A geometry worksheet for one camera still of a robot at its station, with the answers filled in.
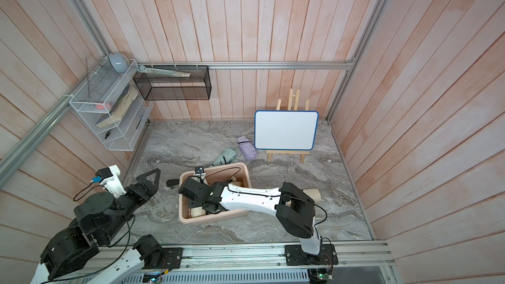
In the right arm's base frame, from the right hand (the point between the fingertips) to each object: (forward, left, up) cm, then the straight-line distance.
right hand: (193, 197), depth 79 cm
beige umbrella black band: (-6, -3, +1) cm, 7 cm away
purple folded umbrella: (+30, -21, -7) cm, 38 cm away
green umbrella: (+23, -10, -6) cm, 26 cm away
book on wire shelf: (+28, +31, +24) cm, 48 cm away
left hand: (-3, +7, +20) cm, 22 cm away
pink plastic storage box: (+13, -17, -3) cm, 21 cm away
